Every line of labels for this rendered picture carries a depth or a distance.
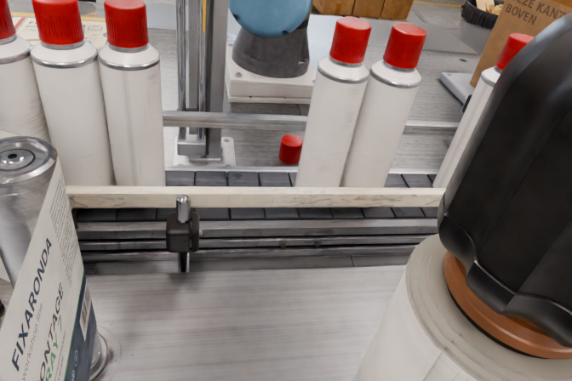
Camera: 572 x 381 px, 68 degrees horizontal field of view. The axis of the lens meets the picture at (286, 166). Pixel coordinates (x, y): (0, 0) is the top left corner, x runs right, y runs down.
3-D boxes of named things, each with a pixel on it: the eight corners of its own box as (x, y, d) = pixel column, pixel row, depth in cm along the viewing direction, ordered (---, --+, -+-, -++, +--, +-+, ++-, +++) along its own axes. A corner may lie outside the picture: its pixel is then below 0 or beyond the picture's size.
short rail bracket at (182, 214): (168, 295, 42) (163, 207, 35) (169, 271, 45) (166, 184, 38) (200, 293, 43) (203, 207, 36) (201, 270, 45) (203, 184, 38)
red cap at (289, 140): (292, 167, 63) (295, 148, 61) (273, 157, 64) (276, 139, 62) (304, 156, 65) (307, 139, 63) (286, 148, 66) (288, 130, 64)
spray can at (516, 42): (442, 207, 52) (519, 46, 40) (425, 180, 56) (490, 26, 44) (479, 207, 53) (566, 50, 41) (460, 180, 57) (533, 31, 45)
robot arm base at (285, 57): (239, 76, 75) (246, 19, 69) (225, 43, 86) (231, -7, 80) (317, 80, 79) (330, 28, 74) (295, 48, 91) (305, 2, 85)
